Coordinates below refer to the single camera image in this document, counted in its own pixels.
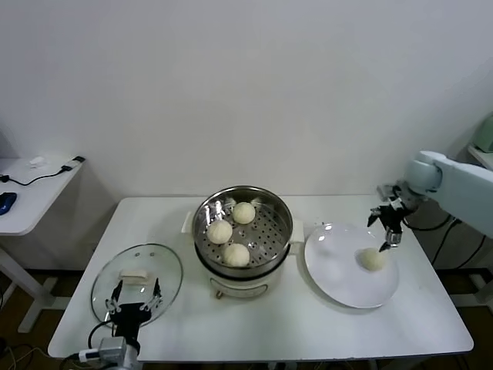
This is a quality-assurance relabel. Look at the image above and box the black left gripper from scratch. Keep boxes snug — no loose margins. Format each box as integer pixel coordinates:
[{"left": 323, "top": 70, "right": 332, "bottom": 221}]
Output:
[{"left": 105, "top": 277, "right": 163, "bottom": 341}]

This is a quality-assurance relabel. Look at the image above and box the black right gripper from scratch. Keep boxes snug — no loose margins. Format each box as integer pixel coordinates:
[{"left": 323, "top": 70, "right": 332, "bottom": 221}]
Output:
[{"left": 366, "top": 203, "right": 410, "bottom": 254}]

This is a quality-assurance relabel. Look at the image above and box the white steamed baozi bun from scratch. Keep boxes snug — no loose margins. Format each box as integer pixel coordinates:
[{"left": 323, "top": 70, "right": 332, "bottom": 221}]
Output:
[
  {"left": 206, "top": 220, "right": 234, "bottom": 245},
  {"left": 222, "top": 242, "right": 250, "bottom": 267},
  {"left": 357, "top": 247, "right": 387, "bottom": 272},
  {"left": 232, "top": 202, "right": 257, "bottom": 225}
]

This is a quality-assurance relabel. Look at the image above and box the stainless steel steamer basket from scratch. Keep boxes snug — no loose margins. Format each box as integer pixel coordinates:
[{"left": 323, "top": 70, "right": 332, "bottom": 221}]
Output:
[{"left": 181, "top": 186, "right": 305, "bottom": 271}]

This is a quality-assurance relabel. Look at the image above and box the white round plate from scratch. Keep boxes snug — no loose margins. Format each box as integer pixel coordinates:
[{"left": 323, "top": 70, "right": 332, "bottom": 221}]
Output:
[{"left": 304, "top": 222, "right": 401, "bottom": 309}]

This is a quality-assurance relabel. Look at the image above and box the white electric cooker pot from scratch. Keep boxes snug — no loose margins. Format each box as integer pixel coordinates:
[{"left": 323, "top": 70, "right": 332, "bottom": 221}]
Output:
[{"left": 193, "top": 230, "right": 300, "bottom": 301}]

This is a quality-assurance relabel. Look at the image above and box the white shelf desk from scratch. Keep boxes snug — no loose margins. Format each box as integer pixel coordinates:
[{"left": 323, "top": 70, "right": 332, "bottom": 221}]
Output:
[{"left": 467, "top": 144, "right": 493, "bottom": 170}]

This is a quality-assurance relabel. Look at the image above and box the mint green appliance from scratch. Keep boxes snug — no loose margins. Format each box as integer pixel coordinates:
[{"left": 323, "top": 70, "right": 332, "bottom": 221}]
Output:
[{"left": 472, "top": 115, "right": 493, "bottom": 153}]

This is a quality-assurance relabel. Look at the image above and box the white desk with legs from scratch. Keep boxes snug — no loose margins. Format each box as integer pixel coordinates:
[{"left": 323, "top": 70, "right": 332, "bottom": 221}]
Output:
[{"left": 0, "top": 156, "right": 89, "bottom": 335}]

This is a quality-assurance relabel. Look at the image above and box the blue computer mouse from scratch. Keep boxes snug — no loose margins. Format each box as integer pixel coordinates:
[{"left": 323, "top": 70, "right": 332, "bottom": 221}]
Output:
[{"left": 0, "top": 191, "right": 18, "bottom": 216}]

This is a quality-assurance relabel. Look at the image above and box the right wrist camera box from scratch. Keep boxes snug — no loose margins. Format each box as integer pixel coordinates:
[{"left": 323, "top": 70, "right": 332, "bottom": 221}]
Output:
[{"left": 376, "top": 183, "right": 404, "bottom": 201}]

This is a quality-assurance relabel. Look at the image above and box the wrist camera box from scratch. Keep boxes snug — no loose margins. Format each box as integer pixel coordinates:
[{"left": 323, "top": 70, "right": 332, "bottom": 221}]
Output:
[
  {"left": 98, "top": 336, "right": 130, "bottom": 362},
  {"left": 376, "top": 183, "right": 404, "bottom": 201}
]

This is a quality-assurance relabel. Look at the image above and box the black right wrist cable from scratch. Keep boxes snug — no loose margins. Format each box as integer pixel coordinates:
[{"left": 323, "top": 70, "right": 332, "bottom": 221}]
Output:
[{"left": 402, "top": 200, "right": 459, "bottom": 232}]

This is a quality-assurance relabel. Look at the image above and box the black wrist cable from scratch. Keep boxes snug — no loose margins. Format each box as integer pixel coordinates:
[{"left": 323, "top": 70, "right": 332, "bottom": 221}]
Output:
[
  {"left": 402, "top": 200, "right": 459, "bottom": 232},
  {"left": 65, "top": 321, "right": 116, "bottom": 363}
]

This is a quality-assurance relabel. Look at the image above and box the glass lid with cream handle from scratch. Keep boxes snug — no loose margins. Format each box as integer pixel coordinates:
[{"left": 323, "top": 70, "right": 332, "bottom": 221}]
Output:
[{"left": 90, "top": 243, "right": 183, "bottom": 327}]

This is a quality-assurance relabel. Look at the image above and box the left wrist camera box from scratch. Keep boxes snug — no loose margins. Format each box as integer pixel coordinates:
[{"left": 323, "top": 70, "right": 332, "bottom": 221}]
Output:
[{"left": 98, "top": 336, "right": 130, "bottom": 362}]

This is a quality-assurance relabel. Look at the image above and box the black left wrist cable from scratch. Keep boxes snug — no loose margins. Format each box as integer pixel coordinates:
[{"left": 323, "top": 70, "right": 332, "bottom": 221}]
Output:
[{"left": 65, "top": 321, "right": 116, "bottom": 363}]

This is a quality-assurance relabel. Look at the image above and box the black cable with inline adapter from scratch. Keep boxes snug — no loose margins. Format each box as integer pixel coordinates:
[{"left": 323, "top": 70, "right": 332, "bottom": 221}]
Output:
[{"left": 430, "top": 217, "right": 488, "bottom": 271}]

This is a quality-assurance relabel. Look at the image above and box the black cable with connectors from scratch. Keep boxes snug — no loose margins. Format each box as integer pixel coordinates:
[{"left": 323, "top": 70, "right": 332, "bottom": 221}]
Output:
[{"left": 0, "top": 156, "right": 86, "bottom": 187}]

